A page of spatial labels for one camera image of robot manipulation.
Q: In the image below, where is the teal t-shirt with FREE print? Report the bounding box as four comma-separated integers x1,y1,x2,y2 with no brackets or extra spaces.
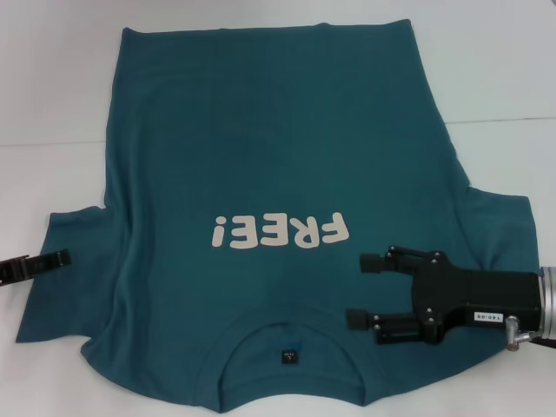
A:
15,17,544,417

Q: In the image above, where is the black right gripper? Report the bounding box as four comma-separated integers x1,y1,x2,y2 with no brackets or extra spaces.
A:
344,244,543,348

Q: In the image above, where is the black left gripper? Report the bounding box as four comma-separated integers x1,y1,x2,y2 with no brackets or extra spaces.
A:
0,248,72,286

